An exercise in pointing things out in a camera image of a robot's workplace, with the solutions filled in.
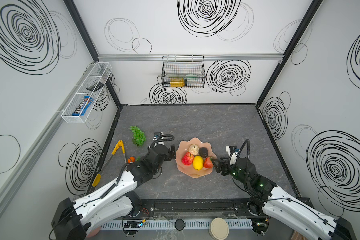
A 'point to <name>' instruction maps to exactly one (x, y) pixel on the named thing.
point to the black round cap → (179, 224)
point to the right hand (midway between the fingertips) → (215, 159)
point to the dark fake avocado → (203, 152)
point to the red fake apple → (187, 158)
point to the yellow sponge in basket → (177, 82)
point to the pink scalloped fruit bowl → (189, 170)
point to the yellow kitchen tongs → (97, 178)
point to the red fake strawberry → (207, 162)
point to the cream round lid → (218, 228)
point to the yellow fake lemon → (198, 163)
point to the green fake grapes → (139, 137)
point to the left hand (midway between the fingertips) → (169, 145)
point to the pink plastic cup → (94, 232)
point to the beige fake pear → (193, 149)
